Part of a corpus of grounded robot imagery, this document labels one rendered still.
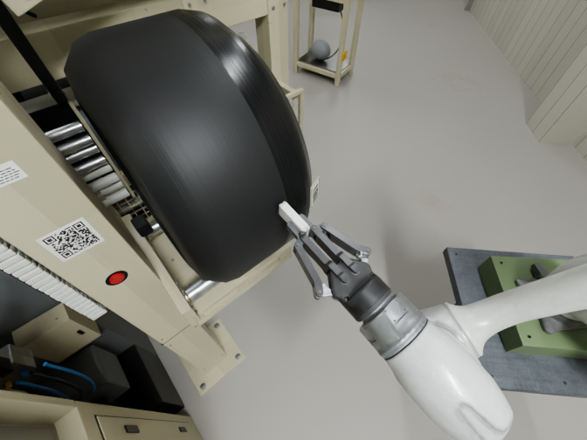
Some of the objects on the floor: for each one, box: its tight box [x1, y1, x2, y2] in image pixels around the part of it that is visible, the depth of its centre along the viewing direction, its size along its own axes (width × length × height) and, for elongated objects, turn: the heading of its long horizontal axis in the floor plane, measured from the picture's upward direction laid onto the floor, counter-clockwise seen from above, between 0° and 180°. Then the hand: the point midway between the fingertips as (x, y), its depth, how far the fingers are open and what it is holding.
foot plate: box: [177, 319, 246, 396], centre depth 152 cm, size 27×27×2 cm
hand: (293, 220), depth 52 cm, fingers closed
